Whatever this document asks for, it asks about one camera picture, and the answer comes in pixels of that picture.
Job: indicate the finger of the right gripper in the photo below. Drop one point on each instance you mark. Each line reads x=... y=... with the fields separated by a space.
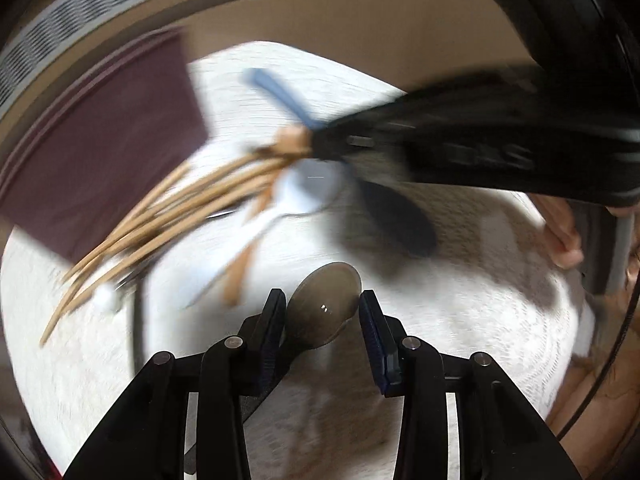
x=265 y=81
x=400 y=220

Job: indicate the white lace tablecloth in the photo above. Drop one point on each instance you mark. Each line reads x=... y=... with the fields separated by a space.
x=489 y=287

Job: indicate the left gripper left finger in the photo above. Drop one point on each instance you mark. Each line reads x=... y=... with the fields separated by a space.
x=237 y=366

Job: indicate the grey ventilation grille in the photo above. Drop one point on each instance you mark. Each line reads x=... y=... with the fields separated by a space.
x=47 y=36

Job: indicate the translucent brown spoon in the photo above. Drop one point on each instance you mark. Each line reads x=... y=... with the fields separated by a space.
x=321 y=306

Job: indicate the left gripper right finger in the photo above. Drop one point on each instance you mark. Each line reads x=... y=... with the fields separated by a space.
x=406 y=366

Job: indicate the brown wooden spoon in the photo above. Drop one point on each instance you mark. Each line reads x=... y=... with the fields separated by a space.
x=295 y=141

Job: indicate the white plastic spoon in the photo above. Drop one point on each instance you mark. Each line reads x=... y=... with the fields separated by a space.
x=305 y=189

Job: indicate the person right hand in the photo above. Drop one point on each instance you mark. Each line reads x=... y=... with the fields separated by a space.
x=562 y=239

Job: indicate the purple plastic utensil box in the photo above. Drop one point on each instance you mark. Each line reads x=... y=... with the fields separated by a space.
x=102 y=145

